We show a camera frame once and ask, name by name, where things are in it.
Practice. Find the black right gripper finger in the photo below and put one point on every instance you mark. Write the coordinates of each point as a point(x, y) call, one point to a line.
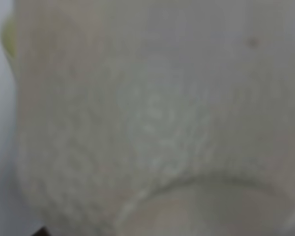
point(42, 232)

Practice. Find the clear bottle red label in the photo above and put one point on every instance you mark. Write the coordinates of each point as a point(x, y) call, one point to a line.
point(157, 117)

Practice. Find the pale yellow plastic cup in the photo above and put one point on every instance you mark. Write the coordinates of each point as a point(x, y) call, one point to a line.
point(8, 35)

